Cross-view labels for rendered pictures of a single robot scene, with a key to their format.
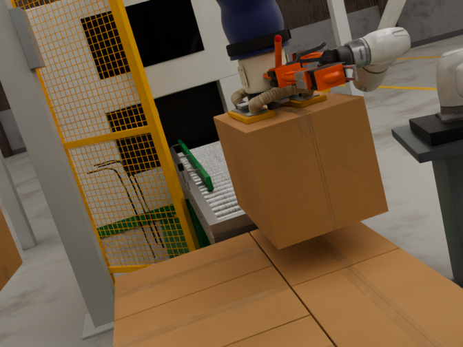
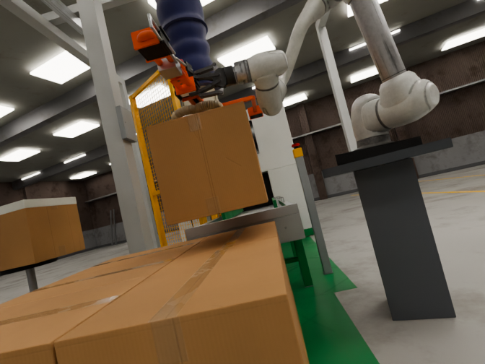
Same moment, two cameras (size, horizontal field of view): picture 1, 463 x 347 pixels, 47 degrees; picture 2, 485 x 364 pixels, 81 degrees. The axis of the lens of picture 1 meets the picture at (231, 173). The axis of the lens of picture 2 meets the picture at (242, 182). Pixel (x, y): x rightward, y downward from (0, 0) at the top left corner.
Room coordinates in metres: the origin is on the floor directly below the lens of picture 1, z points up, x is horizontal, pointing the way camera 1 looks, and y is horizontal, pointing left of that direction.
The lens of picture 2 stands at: (0.61, -0.63, 0.70)
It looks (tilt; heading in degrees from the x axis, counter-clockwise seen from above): 4 degrees up; 13
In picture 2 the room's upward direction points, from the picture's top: 13 degrees counter-clockwise
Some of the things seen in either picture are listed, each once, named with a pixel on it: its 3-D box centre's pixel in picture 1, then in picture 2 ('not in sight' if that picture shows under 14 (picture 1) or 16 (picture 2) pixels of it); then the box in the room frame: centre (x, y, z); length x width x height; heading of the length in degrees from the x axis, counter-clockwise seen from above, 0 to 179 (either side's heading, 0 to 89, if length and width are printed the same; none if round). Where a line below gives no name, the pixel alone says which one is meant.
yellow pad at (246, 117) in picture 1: (248, 109); not in sight; (1.94, -0.12, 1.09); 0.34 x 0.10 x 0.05; 8
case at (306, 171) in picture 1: (291, 159); (219, 170); (1.94, -0.23, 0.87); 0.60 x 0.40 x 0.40; 8
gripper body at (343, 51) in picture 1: (333, 60); (224, 77); (1.71, -0.41, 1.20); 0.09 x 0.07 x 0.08; 98
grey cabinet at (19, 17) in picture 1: (27, 38); (126, 124); (2.90, 0.81, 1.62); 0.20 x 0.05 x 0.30; 8
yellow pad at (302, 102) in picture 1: (296, 95); not in sight; (1.96, -0.31, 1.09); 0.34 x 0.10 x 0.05; 8
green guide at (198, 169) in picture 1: (187, 161); (232, 211); (3.76, 0.28, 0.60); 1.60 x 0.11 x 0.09; 8
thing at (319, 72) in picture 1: (324, 77); (151, 45); (1.35, -0.29, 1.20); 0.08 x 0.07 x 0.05; 8
